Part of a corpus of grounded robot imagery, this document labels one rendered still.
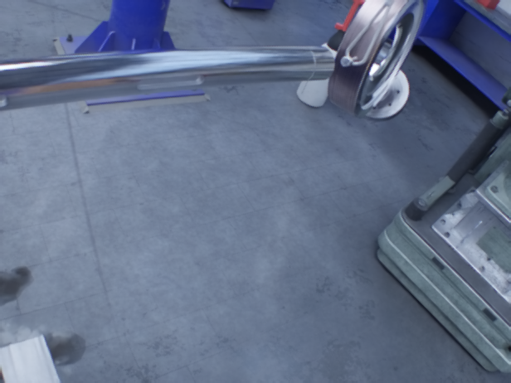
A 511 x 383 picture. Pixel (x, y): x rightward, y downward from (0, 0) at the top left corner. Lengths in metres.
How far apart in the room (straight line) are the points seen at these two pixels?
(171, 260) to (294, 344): 0.60
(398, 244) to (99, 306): 1.32
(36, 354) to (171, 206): 1.42
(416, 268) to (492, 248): 0.35
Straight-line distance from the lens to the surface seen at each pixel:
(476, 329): 2.14
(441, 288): 2.09
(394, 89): 1.45
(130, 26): 2.48
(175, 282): 1.75
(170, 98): 2.56
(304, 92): 3.00
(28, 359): 0.64
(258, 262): 1.91
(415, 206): 2.01
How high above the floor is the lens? 1.47
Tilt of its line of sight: 42 degrees down
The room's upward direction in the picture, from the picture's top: 24 degrees clockwise
